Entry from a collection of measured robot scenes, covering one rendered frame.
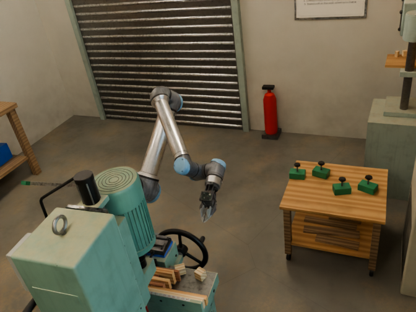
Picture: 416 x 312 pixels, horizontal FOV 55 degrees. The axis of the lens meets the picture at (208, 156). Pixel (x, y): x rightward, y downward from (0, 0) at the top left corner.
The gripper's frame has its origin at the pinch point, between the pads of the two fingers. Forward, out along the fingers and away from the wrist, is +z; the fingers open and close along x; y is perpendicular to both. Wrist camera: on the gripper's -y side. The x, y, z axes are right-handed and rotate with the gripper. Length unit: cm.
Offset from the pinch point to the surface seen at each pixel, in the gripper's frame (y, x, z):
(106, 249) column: 79, 3, 52
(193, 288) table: 16.1, 9.5, 40.2
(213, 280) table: 14.0, 16.6, 34.7
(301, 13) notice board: -45, 22, -248
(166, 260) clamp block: 17.8, -5.6, 30.7
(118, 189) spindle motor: 77, -4, 30
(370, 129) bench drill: -74, 85, -131
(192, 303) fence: 24, 14, 49
